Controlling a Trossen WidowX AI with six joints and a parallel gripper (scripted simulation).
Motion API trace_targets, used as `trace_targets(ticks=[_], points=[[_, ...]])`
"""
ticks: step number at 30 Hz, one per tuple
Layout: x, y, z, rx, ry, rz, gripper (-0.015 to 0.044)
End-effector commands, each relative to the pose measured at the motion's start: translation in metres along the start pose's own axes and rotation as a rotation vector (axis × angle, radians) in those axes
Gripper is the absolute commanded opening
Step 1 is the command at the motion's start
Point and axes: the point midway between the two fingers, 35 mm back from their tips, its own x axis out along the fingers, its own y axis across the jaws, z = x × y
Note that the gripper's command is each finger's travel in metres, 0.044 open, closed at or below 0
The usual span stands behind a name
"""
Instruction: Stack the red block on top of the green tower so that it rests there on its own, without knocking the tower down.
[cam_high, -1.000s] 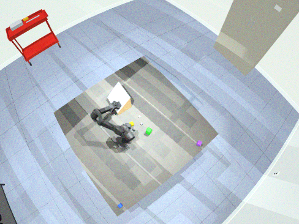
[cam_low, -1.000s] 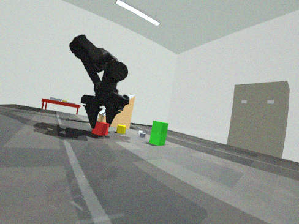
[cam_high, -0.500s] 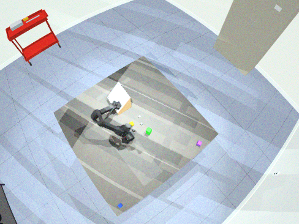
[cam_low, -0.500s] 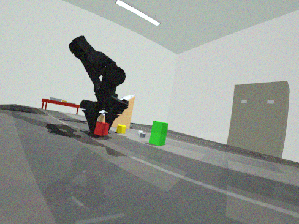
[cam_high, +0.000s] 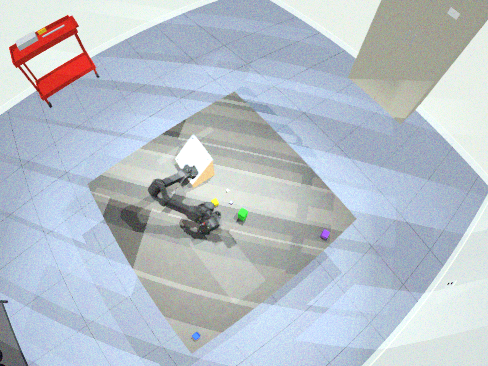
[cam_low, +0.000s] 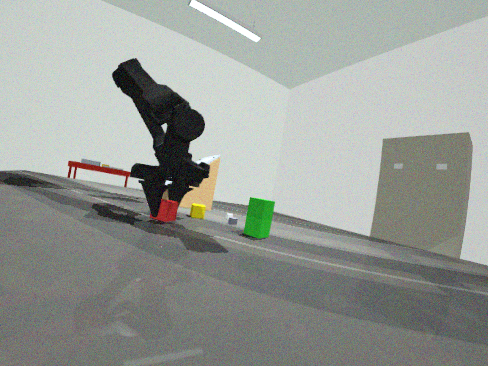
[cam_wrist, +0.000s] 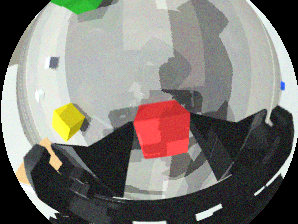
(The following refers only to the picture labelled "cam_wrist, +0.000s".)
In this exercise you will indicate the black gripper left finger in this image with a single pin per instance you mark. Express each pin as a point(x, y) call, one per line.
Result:
point(107, 160)

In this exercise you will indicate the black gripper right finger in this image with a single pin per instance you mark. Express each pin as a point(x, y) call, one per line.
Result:
point(221, 140)

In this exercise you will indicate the green block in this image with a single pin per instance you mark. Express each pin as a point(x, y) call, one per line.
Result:
point(78, 6)
point(60, 2)

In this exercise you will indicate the red block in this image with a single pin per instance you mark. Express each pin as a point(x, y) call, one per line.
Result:
point(162, 129)

